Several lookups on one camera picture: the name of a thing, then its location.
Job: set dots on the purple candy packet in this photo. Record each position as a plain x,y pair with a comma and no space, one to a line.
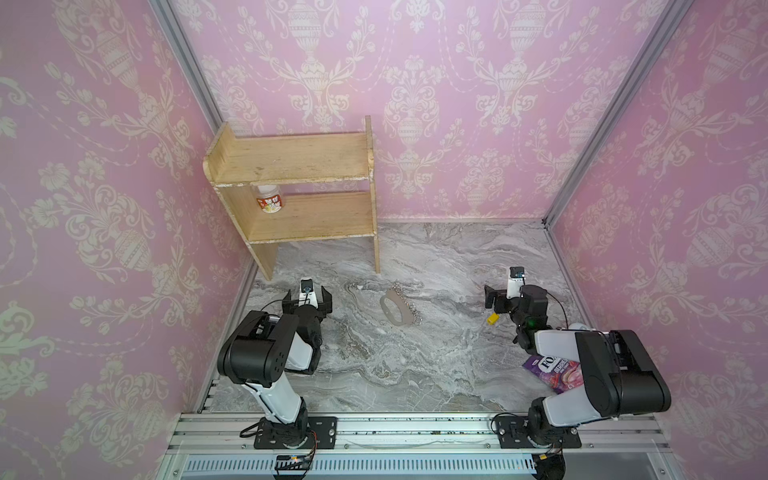
559,374

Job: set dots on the yellow key tag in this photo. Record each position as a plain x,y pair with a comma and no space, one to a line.
492,318

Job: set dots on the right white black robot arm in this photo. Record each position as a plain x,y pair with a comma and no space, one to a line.
619,376

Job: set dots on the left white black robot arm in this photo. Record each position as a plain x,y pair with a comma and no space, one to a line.
260,354

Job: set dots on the wooden two-tier shelf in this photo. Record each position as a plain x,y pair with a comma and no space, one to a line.
327,182

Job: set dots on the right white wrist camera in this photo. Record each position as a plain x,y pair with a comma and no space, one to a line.
515,282

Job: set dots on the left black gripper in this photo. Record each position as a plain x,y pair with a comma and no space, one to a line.
324,298

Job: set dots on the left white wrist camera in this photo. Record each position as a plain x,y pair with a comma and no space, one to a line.
307,293

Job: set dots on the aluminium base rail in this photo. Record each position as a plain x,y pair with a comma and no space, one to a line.
417,446

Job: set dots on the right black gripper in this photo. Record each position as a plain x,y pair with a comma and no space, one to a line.
495,297

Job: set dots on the small white jar red label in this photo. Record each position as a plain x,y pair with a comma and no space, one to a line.
269,198

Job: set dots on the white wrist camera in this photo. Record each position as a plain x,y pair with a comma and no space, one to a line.
515,282
307,293

